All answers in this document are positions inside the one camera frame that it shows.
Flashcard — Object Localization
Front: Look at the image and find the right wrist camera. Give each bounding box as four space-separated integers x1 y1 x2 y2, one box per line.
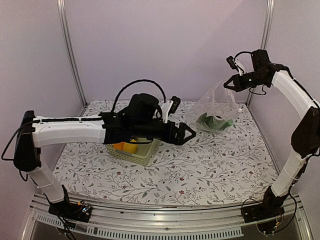
226 56 246 76

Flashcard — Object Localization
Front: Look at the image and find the green bok choy toy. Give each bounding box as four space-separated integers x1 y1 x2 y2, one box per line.
206 116 234 132

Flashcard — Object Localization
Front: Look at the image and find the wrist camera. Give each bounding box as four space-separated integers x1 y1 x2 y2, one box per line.
226 56 246 76
160 96 181 124

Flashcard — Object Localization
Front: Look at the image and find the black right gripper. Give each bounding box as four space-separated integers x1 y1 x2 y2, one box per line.
224 70 269 92

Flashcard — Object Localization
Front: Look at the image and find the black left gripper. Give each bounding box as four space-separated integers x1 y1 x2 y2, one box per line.
132 119 197 145

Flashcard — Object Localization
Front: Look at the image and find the yellow lemon toy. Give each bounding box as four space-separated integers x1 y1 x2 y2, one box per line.
122 139 138 154

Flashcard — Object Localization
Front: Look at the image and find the clear zip top bag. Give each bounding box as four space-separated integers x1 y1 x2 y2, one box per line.
185 81 243 133

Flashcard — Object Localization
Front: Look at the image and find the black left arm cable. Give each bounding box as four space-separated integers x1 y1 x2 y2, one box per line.
111 79 167 113

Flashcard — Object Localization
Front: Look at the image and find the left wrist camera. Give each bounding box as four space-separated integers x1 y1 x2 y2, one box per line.
160 96 181 124

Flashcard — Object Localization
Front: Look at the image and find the floral patterned tablecloth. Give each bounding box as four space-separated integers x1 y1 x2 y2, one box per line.
53 104 278 206

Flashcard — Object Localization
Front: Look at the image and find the left aluminium frame post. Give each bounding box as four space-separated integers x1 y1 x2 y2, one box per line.
56 0 88 108

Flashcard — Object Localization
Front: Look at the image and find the orange fruit toy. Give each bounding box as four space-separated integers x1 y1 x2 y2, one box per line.
112 142 125 151

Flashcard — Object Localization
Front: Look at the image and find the beige perforated plastic basket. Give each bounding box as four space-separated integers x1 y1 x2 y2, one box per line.
106 137 160 166

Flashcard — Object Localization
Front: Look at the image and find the aluminium front rail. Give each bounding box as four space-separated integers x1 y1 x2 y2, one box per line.
21 193 315 240

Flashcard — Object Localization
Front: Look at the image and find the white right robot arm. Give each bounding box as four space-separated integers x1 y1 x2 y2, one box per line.
169 90 299 205

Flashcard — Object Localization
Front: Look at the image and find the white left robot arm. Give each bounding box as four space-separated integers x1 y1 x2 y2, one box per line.
13 93 196 217

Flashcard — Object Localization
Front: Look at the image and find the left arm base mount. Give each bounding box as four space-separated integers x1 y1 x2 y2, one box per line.
48 200 93 223

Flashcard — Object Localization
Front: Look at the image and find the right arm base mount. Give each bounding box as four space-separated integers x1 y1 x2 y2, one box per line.
240 198 285 223

